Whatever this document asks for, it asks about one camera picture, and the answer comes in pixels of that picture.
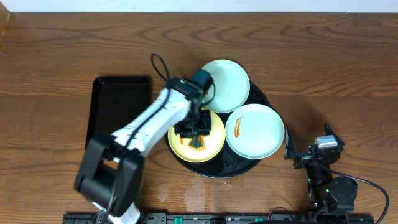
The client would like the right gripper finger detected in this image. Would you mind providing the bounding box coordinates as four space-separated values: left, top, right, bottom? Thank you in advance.
324 123 345 148
284 129 297 160

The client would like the orange green sponge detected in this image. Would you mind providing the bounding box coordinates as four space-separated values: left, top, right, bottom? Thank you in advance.
188 135 206 151

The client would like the yellow plate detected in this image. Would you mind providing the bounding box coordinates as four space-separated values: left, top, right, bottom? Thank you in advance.
166 111 226 163

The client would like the light blue plate top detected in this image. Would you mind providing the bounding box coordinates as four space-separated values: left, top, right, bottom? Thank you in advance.
202 59 250 113

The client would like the light blue plate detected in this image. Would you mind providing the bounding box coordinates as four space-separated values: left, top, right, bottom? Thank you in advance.
225 103 285 160
202 59 250 113

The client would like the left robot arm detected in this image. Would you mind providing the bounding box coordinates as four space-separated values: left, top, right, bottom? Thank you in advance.
74 76 214 223

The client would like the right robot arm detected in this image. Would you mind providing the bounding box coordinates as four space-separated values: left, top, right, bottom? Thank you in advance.
284 123 358 213

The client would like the round black tray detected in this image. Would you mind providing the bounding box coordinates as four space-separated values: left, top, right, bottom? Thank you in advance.
164 81 273 179

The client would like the black rectangular tray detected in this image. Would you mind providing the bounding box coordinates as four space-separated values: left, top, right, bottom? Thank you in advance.
85 75 152 144

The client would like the light blue plate right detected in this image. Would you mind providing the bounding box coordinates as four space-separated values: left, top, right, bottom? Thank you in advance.
225 103 285 160

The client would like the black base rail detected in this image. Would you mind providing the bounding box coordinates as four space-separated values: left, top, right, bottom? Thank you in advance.
62 211 376 224

